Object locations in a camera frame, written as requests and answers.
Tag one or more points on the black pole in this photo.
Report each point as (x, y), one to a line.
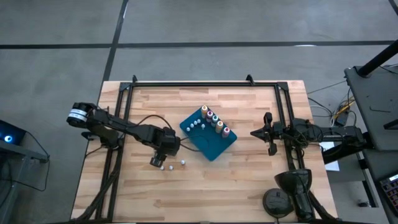
(377, 59)

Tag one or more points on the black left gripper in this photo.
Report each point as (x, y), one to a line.
(166, 143)

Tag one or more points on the keyboard with coloured keys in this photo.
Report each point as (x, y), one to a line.
(392, 191)

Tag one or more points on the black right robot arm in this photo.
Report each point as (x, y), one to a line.
(335, 132)

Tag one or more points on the teal plastic bin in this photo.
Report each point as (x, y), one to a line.
(208, 146)

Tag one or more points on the black round disc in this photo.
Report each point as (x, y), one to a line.
(275, 203)

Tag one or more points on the black aluminium rig frame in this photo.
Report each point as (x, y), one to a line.
(202, 84)

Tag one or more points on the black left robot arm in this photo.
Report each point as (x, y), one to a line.
(124, 127)

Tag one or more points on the grey metal stand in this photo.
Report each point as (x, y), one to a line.
(18, 152)

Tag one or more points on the large yellow dye bottle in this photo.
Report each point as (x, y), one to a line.
(219, 125)

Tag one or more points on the large red dye bottle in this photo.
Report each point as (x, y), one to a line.
(209, 115)

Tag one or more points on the large green dye bottle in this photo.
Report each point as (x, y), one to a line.
(214, 119)

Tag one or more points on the white paper sheet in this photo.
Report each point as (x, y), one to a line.
(331, 161)

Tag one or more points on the black computer tower blue light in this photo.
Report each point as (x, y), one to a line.
(12, 132)

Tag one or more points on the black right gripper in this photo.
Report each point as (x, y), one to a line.
(272, 132)

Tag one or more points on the large amber dye bottle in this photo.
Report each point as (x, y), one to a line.
(204, 109)

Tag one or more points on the small black knob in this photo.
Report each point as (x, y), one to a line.
(362, 204)

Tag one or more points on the black power adapter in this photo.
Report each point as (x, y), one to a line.
(342, 119)

